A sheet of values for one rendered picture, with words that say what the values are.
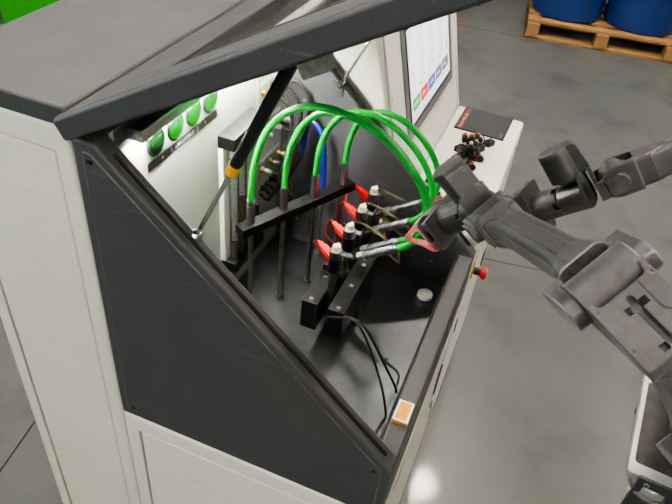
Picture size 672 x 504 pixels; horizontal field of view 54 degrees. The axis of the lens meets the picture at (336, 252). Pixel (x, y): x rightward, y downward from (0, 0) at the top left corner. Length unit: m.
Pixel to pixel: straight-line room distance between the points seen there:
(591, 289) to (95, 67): 0.82
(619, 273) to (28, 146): 0.86
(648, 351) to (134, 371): 0.96
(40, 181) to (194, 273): 0.29
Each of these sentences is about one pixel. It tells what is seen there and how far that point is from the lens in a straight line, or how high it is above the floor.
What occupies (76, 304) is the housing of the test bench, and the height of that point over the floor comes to 1.08.
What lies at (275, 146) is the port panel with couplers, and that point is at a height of 1.13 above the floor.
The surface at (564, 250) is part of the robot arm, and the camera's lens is 0.80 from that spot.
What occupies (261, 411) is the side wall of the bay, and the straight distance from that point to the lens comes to 1.24.
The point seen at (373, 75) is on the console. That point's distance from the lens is 1.56.
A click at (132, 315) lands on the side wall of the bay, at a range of 1.23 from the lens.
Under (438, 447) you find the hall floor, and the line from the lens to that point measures 2.45.
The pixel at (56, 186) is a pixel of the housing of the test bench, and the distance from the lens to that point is 1.14.
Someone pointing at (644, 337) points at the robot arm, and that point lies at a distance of 0.71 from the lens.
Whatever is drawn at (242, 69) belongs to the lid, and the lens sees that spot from 0.80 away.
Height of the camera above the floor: 1.98
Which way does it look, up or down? 40 degrees down
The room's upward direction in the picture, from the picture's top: 7 degrees clockwise
